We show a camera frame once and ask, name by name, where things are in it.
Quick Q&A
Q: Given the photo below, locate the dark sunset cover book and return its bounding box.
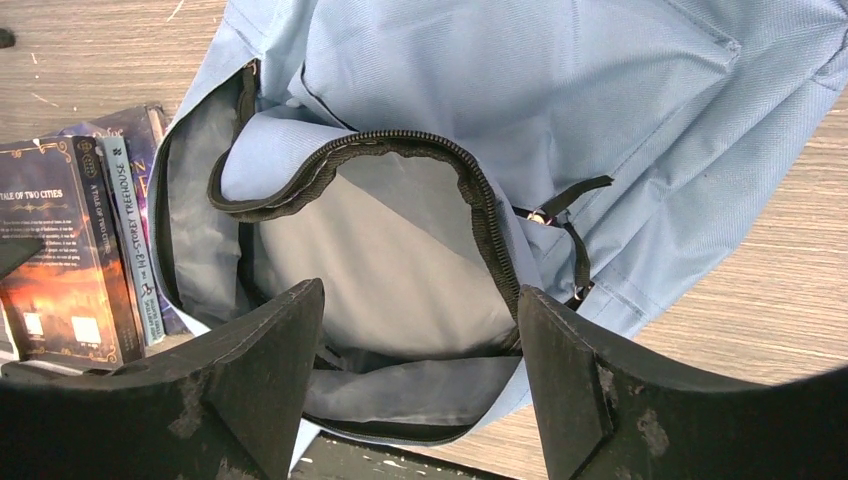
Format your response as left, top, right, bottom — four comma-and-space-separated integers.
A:
1, 136, 144, 370

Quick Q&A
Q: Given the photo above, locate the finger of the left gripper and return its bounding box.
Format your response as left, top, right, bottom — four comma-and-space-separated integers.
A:
0, 238, 44, 279

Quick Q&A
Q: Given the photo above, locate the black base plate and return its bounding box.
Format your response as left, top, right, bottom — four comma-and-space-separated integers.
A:
289, 434, 508, 480

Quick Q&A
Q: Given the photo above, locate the light blue backpack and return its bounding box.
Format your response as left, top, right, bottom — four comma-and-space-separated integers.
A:
148, 1, 847, 445

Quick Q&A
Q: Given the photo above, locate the light blue Treehouse book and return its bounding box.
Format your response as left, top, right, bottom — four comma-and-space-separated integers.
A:
98, 136, 165, 346

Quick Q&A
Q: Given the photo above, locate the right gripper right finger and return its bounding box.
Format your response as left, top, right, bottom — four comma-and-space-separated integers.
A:
518, 286, 847, 479

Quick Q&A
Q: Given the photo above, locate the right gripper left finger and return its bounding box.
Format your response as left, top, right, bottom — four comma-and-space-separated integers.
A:
1, 279, 325, 479

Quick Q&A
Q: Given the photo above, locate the purple cover book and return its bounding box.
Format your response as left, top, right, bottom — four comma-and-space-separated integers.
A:
59, 104, 187, 338

